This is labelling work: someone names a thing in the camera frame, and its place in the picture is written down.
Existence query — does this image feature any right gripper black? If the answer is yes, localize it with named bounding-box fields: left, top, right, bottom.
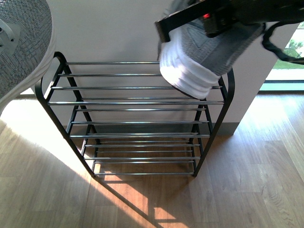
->
left=155, top=0, right=304, bottom=42

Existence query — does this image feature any grey knit sneaker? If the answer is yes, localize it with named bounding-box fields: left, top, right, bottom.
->
left=157, top=0, right=266, bottom=100
left=0, top=0, right=56, bottom=110

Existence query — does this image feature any black metal shoe rack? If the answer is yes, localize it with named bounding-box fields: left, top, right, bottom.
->
left=35, top=52, right=235, bottom=178

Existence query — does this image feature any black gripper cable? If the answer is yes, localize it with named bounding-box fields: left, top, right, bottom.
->
left=262, top=22, right=304, bottom=65

